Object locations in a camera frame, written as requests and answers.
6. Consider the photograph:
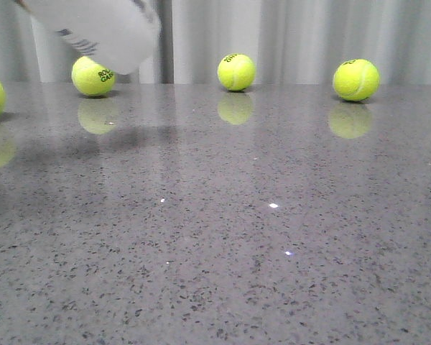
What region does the white blue tennis ball can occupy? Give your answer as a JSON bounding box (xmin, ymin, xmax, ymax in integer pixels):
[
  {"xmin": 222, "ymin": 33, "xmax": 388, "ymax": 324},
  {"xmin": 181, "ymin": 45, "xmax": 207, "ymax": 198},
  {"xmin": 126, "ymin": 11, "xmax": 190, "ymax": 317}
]
[{"xmin": 17, "ymin": 0, "xmax": 161, "ymax": 75}]

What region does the right tennis ball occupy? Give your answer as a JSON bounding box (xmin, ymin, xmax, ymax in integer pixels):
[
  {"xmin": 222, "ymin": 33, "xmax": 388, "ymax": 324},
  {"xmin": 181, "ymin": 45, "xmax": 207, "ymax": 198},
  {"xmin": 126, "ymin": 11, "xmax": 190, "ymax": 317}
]
[{"xmin": 333, "ymin": 59, "xmax": 380, "ymax": 101}]

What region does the centre tennis ball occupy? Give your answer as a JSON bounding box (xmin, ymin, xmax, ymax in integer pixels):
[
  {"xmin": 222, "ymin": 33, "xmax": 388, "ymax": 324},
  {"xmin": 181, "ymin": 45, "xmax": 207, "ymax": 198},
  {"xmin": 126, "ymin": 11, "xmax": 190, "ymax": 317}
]
[{"xmin": 217, "ymin": 53, "xmax": 256, "ymax": 91}]

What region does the grey pleated curtain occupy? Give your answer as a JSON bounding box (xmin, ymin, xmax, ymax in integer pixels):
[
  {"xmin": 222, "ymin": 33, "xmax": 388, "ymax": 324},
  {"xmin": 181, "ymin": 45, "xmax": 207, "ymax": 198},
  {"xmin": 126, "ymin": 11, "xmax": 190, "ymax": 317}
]
[{"xmin": 0, "ymin": 0, "xmax": 431, "ymax": 86}]

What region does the tennis ball with Roland Garros text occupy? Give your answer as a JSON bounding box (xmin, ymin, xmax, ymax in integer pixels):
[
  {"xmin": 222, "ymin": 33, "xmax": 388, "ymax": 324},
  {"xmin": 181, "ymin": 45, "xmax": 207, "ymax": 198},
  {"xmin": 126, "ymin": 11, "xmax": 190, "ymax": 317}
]
[{"xmin": 71, "ymin": 56, "xmax": 116, "ymax": 96}]

